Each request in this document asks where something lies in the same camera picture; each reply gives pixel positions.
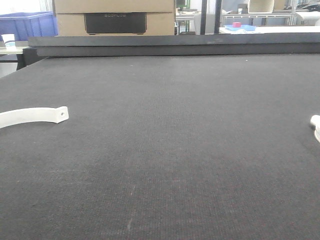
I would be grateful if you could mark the white PVC pipe fitting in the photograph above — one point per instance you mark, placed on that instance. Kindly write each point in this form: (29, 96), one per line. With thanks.
(315, 123)

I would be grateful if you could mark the white curved pipe clamp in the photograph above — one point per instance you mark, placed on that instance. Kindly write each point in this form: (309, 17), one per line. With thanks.
(33, 115)

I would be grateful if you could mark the blue plastic bin background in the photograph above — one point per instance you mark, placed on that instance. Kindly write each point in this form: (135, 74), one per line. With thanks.
(29, 24)

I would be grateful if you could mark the pink block on tray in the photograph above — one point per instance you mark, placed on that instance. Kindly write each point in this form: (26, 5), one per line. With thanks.
(236, 24)

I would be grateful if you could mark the light blue tray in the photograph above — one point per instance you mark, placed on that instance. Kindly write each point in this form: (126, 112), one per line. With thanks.
(245, 27)

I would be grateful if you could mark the large cardboard box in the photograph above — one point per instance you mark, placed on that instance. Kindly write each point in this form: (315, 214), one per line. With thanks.
(78, 18)

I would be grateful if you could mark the white paper cup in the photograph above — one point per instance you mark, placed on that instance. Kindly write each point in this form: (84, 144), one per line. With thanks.
(9, 40)

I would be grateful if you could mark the black vertical post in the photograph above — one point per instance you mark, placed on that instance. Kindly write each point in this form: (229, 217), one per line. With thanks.
(204, 4)

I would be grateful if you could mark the dark grey table back rail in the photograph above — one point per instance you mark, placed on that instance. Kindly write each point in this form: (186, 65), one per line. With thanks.
(177, 45)

